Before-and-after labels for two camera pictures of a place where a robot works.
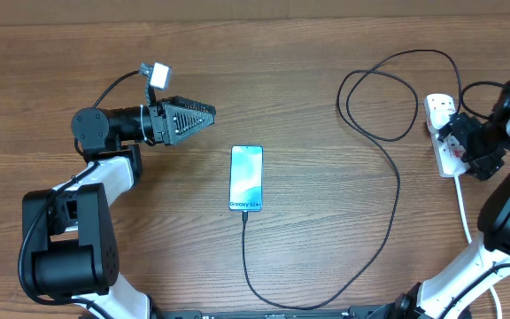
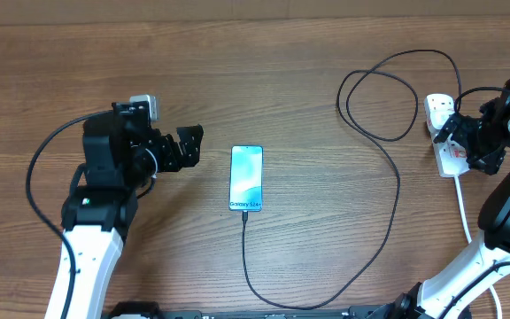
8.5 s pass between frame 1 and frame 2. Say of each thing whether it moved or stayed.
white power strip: stayed
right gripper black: stayed
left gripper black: moved
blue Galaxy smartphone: stayed
